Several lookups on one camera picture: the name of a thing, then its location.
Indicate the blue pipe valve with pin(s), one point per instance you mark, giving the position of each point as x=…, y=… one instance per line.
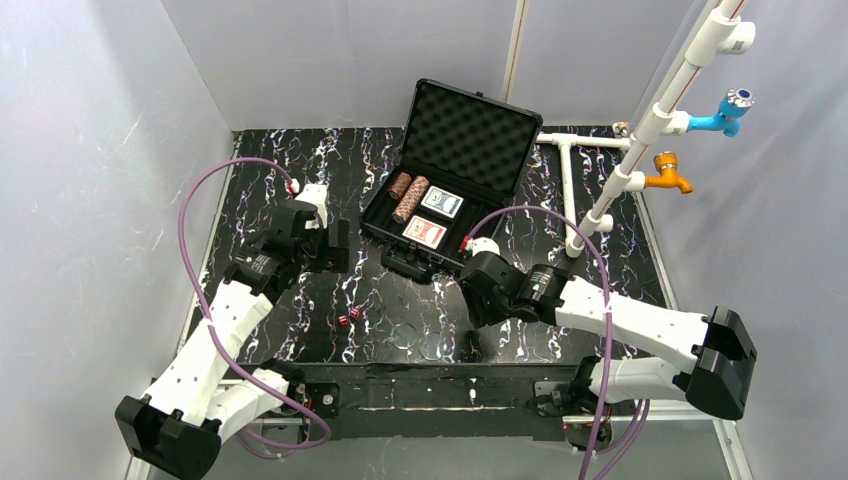
x=734, y=105

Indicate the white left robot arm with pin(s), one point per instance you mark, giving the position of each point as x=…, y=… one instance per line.
x=205, y=351

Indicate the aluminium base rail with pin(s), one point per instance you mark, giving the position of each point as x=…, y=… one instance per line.
x=369, y=401

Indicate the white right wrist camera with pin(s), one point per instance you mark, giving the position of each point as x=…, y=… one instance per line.
x=475, y=246

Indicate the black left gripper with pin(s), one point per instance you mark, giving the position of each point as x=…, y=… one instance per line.
x=334, y=245

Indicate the red playing card deck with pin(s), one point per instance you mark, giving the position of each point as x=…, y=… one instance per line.
x=424, y=232

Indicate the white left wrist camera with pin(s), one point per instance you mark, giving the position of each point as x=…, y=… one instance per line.
x=315, y=195

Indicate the black poker set case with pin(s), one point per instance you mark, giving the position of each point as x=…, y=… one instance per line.
x=467, y=144

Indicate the pink blue chip stack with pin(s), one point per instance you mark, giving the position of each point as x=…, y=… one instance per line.
x=411, y=198

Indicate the blue playing card deck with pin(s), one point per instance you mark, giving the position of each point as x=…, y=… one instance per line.
x=442, y=202

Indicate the orange black chip stack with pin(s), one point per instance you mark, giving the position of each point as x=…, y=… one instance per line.
x=400, y=186

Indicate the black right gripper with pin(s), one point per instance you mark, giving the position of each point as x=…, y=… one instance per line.
x=473, y=291

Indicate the orange pipe valve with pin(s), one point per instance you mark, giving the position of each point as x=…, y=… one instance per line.
x=666, y=165

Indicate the white pvc pipe frame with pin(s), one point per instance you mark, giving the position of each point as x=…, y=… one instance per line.
x=720, y=31

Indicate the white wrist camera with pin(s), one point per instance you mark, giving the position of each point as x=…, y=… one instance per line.
x=475, y=246
x=315, y=195

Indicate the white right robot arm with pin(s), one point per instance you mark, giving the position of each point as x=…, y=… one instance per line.
x=707, y=361

